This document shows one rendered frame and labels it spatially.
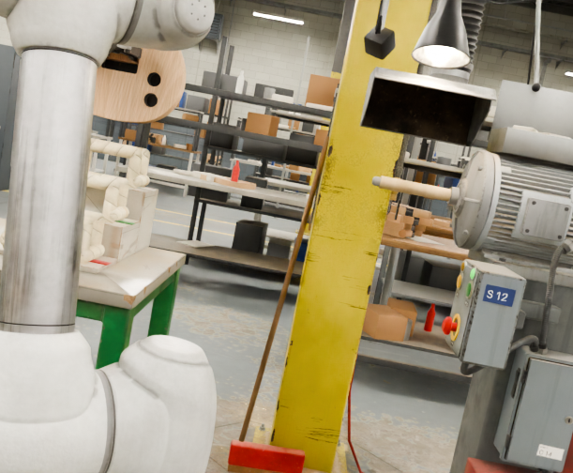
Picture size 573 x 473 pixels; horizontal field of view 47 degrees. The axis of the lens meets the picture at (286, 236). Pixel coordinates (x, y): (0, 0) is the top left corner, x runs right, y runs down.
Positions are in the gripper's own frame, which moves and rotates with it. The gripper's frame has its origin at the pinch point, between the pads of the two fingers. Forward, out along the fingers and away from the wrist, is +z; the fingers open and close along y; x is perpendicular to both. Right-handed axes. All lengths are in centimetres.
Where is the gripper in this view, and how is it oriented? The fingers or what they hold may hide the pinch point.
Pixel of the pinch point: (121, 52)
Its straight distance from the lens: 192.3
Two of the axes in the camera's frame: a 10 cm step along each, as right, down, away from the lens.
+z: 0.5, -1.1, 9.9
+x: 1.9, -9.8, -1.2
